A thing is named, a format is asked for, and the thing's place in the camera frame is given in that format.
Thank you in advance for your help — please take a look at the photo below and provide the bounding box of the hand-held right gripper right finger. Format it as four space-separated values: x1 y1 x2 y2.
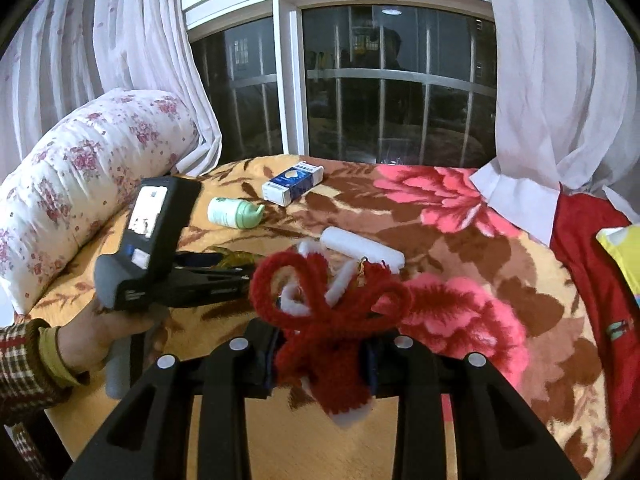
362 332 583 480

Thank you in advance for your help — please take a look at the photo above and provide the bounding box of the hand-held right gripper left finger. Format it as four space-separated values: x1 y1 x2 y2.
62 317 281 480

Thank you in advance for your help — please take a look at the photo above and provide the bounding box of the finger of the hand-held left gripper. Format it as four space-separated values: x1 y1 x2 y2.
167 266 258 307
172 254 227 270

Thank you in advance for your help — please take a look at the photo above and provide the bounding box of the clear yellow hair clip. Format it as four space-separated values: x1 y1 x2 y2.
207 247 266 268

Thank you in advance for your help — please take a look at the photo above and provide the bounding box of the red white pipe cleaner ornament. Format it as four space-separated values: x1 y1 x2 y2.
249 240 413 428

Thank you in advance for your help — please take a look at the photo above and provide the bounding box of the person's left forearm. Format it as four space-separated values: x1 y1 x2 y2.
0 319 92 461

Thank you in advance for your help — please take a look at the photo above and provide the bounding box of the person's left hand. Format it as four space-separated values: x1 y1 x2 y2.
57 304 169 377

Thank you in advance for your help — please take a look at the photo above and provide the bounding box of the small green capped bottle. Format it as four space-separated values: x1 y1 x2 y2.
207 196 266 231

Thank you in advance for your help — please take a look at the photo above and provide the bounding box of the pink floral white pillow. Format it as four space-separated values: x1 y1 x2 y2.
0 87 201 316

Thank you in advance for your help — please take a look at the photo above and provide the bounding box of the blue and white small box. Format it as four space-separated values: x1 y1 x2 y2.
262 161 323 207

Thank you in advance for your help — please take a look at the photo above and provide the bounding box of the white cylindrical tube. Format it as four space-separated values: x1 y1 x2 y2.
320 226 405 273

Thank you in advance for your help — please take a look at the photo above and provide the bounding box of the floral orange plush blanket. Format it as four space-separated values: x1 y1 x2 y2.
15 155 616 480

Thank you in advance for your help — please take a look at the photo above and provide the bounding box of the white framed barred window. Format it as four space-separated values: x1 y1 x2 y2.
180 0 501 168

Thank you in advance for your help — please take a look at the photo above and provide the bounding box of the sheer white curtain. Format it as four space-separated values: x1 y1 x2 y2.
470 0 640 221
0 0 223 178

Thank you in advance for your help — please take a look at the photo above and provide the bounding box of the red cloth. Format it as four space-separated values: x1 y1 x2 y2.
550 185 640 461

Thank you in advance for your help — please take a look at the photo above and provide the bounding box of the yellow plastic package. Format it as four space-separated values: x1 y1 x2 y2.
595 225 640 296

